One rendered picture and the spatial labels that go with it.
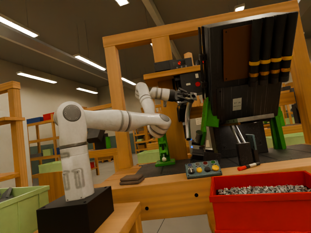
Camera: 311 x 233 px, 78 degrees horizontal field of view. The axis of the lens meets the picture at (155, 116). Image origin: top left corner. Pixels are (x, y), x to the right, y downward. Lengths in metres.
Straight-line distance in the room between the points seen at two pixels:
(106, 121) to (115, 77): 0.83
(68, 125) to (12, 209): 0.37
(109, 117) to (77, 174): 0.24
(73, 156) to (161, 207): 0.44
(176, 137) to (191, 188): 0.64
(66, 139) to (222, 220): 0.54
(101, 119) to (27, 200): 0.42
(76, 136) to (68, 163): 0.09
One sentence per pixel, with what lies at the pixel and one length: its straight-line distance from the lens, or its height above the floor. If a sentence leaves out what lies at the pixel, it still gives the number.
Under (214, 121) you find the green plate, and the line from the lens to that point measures 1.11.
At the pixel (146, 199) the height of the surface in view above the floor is 0.84.
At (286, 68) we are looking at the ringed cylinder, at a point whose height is 1.33.
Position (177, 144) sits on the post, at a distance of 1.46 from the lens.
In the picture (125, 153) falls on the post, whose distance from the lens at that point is 1.51.
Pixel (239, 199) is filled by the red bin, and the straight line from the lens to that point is 0.61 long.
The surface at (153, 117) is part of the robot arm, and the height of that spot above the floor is 1.19.
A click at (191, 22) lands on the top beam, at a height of 1.92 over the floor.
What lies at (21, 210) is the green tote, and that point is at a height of 0.91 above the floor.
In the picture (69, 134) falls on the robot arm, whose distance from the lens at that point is 0.70.
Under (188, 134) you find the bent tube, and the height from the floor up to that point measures 1.08.
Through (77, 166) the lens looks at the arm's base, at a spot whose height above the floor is 1.05.
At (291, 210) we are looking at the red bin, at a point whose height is 0.88.
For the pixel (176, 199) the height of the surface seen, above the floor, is 0.83.
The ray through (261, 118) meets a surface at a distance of 0.98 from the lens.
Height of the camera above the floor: 1.12
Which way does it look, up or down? 5 degrees up
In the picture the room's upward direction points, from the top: 8 degrees counter-clockwise
